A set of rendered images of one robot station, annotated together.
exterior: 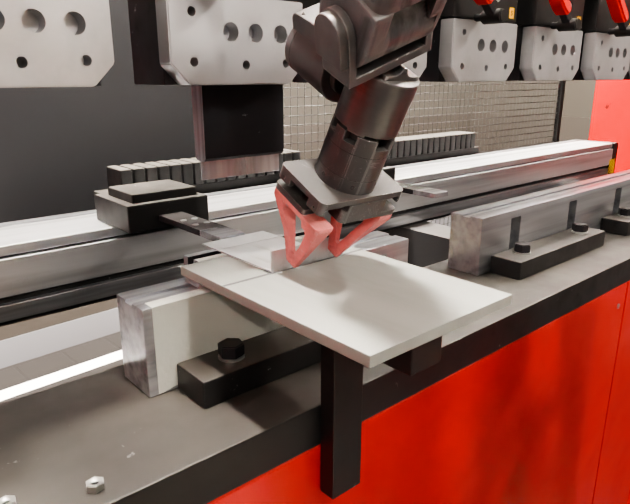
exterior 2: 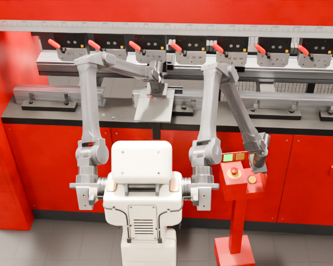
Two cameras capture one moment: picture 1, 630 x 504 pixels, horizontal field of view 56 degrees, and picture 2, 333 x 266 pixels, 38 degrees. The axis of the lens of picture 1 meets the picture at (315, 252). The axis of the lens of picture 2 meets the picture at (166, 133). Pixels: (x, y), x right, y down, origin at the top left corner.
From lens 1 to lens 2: 2.13 m
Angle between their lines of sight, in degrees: 48
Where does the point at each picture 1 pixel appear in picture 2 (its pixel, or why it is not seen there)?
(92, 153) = not seen: hidden behind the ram
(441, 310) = (155, 118)
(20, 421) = (114, 102)
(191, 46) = (139, 58)
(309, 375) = not seen: hidden behind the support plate
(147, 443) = (125, 115)
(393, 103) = (152, 85)
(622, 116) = not seen: outside the picture
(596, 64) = (301, 63)
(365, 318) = (144, 114)
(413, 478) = (181, 146)
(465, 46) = (221, 58)
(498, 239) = (247, 104)
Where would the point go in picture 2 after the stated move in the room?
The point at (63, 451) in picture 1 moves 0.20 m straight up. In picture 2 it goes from (114, 111) to (111, 81)
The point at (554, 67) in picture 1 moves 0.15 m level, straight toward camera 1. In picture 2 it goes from (270, 63) to (243, 70)
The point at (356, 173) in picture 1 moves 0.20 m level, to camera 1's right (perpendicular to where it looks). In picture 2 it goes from (153, 91) to (181, 108)
